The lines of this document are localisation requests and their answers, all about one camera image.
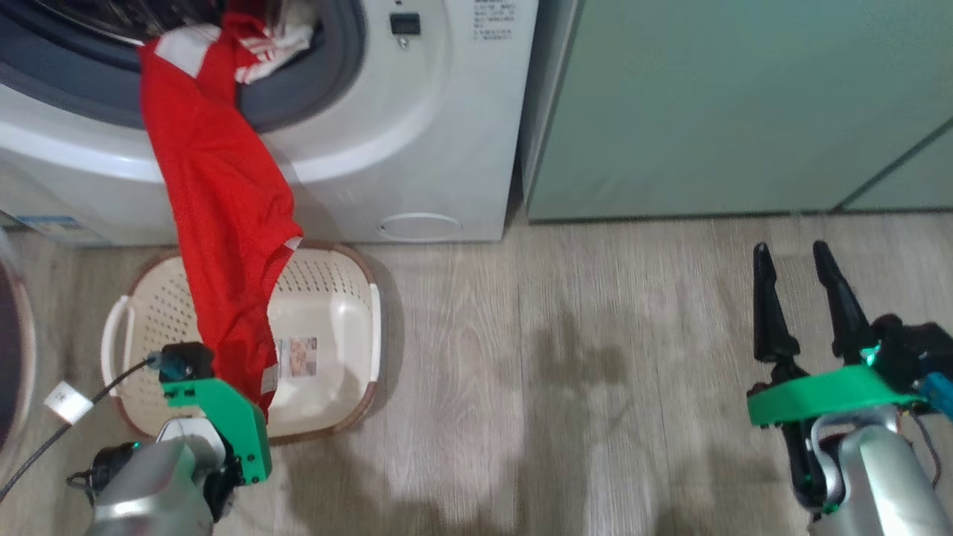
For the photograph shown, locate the red and white garment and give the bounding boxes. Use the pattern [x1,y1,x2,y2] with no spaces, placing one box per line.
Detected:
[139,0,313,419]

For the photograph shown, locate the small printed text sticker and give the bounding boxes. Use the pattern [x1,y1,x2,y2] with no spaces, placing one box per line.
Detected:
[474,0,517,42]

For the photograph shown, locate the white front-load washing machine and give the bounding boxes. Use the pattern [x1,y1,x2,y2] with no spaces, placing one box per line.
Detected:
[0,0,538,246]

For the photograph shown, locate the round drain filter cover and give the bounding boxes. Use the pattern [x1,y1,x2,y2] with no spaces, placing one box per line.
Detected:
[377,212,465,243]

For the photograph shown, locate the printed label sticker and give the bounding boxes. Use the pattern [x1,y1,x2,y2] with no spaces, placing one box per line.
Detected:
[279,336,319,378]

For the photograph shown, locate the white cable tag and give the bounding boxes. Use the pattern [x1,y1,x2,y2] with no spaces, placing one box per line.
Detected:
[44,381,95,424]

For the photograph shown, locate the blue cable connector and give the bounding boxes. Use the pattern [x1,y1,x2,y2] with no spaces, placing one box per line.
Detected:
[919,372,953,419]

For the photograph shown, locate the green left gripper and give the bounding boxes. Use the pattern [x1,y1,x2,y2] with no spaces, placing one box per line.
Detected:
[161,377,273,522]

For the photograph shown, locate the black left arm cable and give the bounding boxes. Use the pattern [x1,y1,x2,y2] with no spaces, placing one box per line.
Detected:
[0,356,162,501]

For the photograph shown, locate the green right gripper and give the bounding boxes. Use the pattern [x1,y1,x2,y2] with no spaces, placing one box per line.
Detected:
[746,239,931,516]

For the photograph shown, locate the pale green cabinet door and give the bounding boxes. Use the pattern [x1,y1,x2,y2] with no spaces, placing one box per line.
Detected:
[523,0,953,223]
[841,119,953,213]

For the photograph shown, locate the dark round washer door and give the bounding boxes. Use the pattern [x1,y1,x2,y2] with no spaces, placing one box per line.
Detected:
[0,231,36,456]

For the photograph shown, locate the cream perforated laundry basket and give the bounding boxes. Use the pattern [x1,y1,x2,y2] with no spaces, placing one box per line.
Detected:
[101,242,382,446]

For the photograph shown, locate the blue energy label sticker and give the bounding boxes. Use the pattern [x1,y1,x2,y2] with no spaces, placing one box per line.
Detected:
[13,214,84,235]

